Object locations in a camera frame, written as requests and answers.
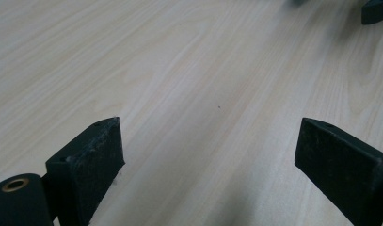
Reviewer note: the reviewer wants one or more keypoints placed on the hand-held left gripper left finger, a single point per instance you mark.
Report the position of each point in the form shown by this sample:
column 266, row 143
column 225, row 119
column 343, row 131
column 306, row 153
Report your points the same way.
column 85, row 169

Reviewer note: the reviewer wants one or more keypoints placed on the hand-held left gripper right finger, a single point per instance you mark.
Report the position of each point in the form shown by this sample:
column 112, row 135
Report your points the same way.
column 343, row 166

